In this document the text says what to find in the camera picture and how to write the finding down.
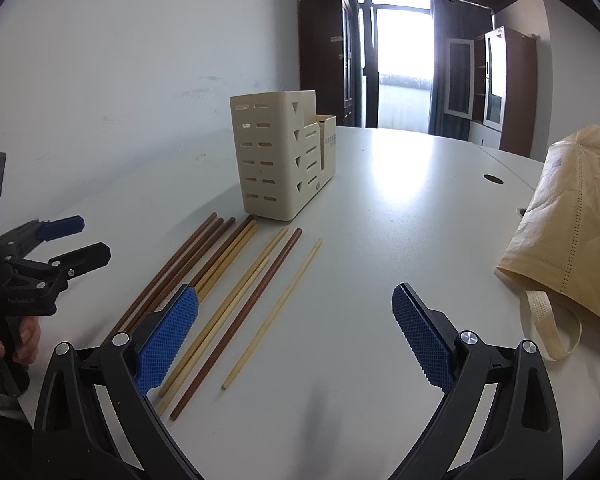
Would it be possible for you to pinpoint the reddish brown chopstick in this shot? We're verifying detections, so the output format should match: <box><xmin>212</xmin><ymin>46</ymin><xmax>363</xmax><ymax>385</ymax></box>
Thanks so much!
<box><xmin>169</xmin><ymin>228</ymin><xmax>303</xmax><ymax>420</ymax></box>

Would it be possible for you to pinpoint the glass balcony door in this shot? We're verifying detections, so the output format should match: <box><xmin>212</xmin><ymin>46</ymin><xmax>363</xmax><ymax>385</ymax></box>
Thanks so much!
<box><xmin>354</xmin><ymin>0</ymin><xmax>434</xmax><ymax>133</ymax></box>

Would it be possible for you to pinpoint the brown paper bag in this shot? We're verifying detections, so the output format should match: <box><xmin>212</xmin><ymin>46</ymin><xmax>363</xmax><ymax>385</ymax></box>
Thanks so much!
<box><xmin>498</xmin><ymin>125</ymin><xmax>600</xmax><ymax>361</ymax></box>

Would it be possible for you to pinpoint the white brown glass cabinet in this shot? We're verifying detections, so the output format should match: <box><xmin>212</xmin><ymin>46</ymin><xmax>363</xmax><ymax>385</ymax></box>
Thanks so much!
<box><xmin>445</xmin><ymin>26</ymin><xmax>538</xmax><ymax>157</ymax></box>

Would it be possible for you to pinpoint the cream plastic utensil holder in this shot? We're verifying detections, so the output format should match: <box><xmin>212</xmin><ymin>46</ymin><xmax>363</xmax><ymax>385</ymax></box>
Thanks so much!
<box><xmin>230</xmin><ymin>90</ymin><xmax>337</xmax><ymax>222</ymax></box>

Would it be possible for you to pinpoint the light bamboo chopstick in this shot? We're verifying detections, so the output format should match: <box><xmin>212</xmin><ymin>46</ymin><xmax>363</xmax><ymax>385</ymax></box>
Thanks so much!
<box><xmin>158</xmin><ymin>226</ymin><xmax>288</xmax><ymax>413</ymax></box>
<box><xmin>157</xmin><ymin>257</ymin><xmax>270</xmax><ymax>416</ymax></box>
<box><xmin>195</xmin><ymin>219</ymin><xmax>258</xmax><ymax>302</ymax></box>
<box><xmin>221</xmin><ymin>237</ymin><xmax>324</xmax><ymax>391</ymax></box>

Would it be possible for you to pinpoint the dark wooden wardrobe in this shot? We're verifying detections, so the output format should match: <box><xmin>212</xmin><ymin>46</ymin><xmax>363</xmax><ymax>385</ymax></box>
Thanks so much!
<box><xmin>299</xmin><ymin>0</ymin><xmax>354</xmax><ymax>126</ymax></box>

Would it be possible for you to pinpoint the dark brown chopstick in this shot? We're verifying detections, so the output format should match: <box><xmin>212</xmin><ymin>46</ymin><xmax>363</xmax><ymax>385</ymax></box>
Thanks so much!
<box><xmin>107</xmin><ymin>212</ymin><xmax>218</xmax><ymax>337</ymax></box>
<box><xmin>189</xmin><ymin>214</ymin><xmax>253</xmax><ymax>287</ymax></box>
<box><xmin>112</xmin><ymin>214</ymin><xmax>225</xmax><ymax>332</ymax></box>
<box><xmin>124</xmin><ymin>217</ymin><xmax>235</xmax><ymax>332</ymax></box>

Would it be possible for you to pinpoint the dark blue curtain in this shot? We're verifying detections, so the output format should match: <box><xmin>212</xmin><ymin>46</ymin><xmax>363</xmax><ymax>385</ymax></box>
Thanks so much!
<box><xmin>428</xmin><ymin>0</ymin><xmax>492</xmax><ymax>141</ymax></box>

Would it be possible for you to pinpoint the person left hand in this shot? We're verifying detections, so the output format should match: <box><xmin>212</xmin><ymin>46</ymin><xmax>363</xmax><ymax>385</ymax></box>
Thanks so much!
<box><xmin>0</xmin><ymin>314</ymin><xmax>42</xmax><ymax>366</ymax></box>

